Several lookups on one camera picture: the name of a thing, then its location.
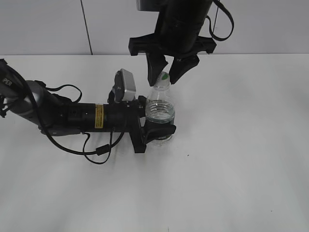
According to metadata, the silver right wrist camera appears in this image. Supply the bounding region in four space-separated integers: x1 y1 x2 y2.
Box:
136 0 162 12

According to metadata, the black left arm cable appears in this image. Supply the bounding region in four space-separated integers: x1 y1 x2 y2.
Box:
21 84 126 165

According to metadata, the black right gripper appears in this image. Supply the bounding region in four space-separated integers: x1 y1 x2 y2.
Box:
128 33 216 87

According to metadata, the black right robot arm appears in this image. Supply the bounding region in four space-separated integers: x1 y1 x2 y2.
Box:
128 0 216 86

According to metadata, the white green bottle cap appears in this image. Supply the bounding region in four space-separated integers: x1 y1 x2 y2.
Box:
155 72 170 87

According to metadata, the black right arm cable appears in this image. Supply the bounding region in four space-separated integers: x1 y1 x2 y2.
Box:
205 0 235 41

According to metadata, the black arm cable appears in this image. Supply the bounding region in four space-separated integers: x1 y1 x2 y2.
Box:
21 84 126 165
205 0 235 41

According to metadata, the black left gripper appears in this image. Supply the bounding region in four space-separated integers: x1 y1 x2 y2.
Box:
124 96 176 154

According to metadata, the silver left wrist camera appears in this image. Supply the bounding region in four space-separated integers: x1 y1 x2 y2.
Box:
108 69 136 104

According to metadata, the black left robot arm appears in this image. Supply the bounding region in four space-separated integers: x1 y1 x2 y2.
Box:
0 59 176 153

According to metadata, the clear cestbon water bottle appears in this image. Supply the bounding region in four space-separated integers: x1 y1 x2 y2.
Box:
144 71 176 147

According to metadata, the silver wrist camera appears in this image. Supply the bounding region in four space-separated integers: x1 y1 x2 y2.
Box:
108 69 136 104
136 0 162 12

